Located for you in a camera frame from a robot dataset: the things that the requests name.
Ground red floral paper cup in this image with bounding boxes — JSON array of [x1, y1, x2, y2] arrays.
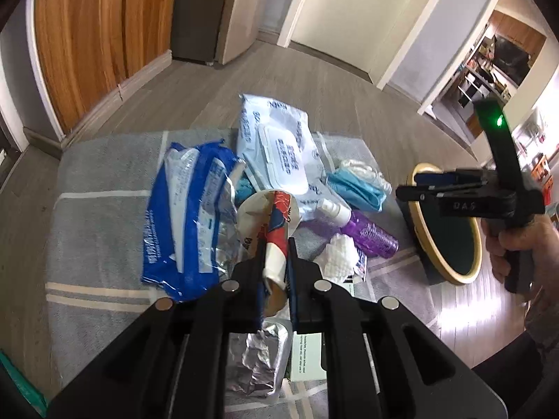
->
[[236, 190, 300, 317]]

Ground blue kitchen wipes pack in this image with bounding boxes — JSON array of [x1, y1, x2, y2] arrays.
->
[[141, 140, 245, 302]]

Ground teal trash bin yellow rim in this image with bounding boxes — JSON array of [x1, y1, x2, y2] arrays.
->
[[399, 163, 484, 287]]

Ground person's right hand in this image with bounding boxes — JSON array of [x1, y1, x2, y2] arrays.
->
[[481, 215, 558, 312]]

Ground crumpled white tissue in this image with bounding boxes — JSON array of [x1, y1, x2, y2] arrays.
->
[[314, 234, 362, 285]]

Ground purple spray bottle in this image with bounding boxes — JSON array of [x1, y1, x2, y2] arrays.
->
[[317, 199, 399, 259]]

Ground small blue white sachet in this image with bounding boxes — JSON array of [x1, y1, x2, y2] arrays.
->
[[354, 248, 368, 281]]

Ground green white medicine box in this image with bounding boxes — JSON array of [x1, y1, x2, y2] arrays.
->
[[285, 278, 355, 382]]

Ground silver foil tray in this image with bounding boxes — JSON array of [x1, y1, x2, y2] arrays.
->
[[225, 318, 293, 404]]

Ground white baby wipes pack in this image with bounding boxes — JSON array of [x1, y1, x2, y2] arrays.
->
[[237, 94, 346, 221]]

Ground kitchen counter cabinets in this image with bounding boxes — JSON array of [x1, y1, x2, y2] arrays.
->
[[451, 10, 547, 138]]

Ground white interior door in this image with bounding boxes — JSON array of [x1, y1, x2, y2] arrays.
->
[[277, 0, 440, 89]]

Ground grey plaid mat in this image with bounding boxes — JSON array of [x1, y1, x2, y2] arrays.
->
[[45, 130, 438, 418]]

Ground grey refrigerator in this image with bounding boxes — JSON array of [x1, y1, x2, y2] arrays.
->
[[170, 0, 266, 65]]

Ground green tissue pack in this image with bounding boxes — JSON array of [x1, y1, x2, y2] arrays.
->
[[1, 351, 48, 418]]

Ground wooden cabinet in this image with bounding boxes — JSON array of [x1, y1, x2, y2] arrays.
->
[[34, 0, 174, 134]]

